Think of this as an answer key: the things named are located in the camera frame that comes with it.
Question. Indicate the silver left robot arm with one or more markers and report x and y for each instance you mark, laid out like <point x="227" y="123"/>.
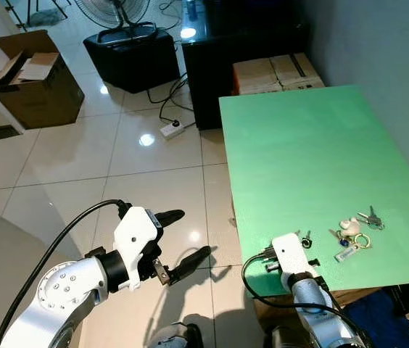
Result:
<point x="67" y="286"/>

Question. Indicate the brown cardboard box under board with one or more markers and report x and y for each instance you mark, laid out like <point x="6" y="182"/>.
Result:
<point x="335" y="297"/>

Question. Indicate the key bunch with beige charm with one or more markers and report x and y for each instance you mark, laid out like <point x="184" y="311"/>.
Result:
<point x="348" y="226"/>

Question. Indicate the robot leg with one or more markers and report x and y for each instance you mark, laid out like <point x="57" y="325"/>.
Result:
<point x="175" y="337"/>

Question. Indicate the green table board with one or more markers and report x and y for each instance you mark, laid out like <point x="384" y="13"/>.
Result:
<point x="313" y="152"/>

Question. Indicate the white power strip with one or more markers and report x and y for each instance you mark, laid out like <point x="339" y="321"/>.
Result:
<point x="172" y="129"/>

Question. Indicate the blue cloth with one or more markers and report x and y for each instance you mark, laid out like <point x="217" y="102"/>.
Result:
<point x="378" y="322"/>

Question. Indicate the black glossy cabinet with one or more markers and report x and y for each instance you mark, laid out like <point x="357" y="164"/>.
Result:
<point x="208" y="80"/>

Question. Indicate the closed plain cardboard box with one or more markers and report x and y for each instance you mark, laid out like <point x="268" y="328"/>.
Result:
<point x="255" y="76"/>

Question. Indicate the cardboard box with black stripe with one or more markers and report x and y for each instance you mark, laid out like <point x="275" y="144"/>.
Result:
<point x="300" y="71"/>

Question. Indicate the open brown cardboard box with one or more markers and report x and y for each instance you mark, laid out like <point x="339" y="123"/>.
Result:
<point x="45" y="101"/>

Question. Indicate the black standing fan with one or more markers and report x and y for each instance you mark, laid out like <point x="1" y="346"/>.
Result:
<point x="121" y="18"/>

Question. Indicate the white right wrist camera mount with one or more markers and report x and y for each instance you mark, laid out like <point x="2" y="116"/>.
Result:
<point x="291" y="254"/>

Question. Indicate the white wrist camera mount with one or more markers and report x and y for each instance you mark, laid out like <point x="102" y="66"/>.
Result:
<point x="135" y="232"/>
<point x="291" y="254"/>

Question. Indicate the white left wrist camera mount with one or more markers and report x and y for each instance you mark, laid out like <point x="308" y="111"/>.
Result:
<point x="135" y="232"/>

